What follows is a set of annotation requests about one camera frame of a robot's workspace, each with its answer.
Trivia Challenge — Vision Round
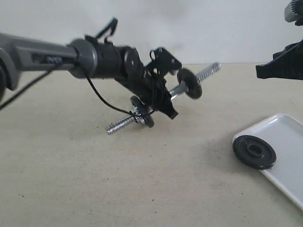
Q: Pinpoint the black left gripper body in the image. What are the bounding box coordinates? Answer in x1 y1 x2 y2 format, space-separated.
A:
123 67 172 111

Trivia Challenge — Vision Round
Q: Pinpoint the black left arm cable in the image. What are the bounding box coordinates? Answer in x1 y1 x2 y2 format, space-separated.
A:
0 17 157 118

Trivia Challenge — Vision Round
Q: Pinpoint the loose black weight plate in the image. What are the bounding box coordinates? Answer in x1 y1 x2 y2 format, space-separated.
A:
232 135 276 170

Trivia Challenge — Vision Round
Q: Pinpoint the chrome dumbbell with black plates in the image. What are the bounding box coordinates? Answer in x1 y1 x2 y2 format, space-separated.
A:
106 62 221 135

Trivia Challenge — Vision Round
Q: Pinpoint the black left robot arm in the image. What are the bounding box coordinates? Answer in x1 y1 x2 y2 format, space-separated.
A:
0 34 181 119

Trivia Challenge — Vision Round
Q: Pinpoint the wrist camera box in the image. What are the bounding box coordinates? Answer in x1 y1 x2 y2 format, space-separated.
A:
284 0 303 26
145 47 182 78

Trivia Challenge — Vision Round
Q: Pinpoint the white rectangular tray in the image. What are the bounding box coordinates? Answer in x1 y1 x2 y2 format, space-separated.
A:
232 113 303 209

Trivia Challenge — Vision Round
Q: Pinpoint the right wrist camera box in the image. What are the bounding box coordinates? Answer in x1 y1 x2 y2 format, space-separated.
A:
284 0 303 26

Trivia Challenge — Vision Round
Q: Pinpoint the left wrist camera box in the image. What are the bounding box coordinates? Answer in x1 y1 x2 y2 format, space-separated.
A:
145 47 182 78

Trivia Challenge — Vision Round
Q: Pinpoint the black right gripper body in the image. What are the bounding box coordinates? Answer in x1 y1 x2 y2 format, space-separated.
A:
255 42 303 80

